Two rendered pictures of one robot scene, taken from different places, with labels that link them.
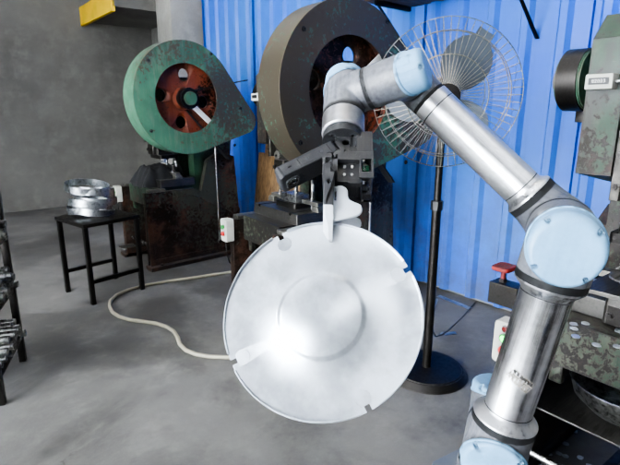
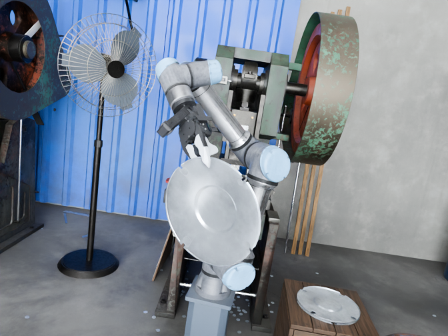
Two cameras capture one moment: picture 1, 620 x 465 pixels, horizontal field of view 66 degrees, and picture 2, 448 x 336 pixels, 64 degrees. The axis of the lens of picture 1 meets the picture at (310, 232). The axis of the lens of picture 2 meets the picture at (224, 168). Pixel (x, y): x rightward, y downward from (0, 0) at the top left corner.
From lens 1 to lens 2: 68 cm
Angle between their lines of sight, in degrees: 50
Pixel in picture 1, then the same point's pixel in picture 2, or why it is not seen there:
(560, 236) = (276, 159)
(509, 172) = (237, 129)
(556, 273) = (275, 176)
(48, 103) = not seen: outside the picture
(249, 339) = (187, 230)
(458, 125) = (216, 101)
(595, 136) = not seen: hidden behind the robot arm
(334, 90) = (175, 75)
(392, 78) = (208, 75)
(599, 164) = not seen: hidden behind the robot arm
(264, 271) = (179, 189)
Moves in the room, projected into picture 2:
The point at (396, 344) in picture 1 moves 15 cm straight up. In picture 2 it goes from (250, 216) to (259, 163)
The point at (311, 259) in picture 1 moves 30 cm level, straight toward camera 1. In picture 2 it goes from (201, 179) to (303, 215)
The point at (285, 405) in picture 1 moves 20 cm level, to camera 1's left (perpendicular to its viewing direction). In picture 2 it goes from (217, 260) to (151, 286)
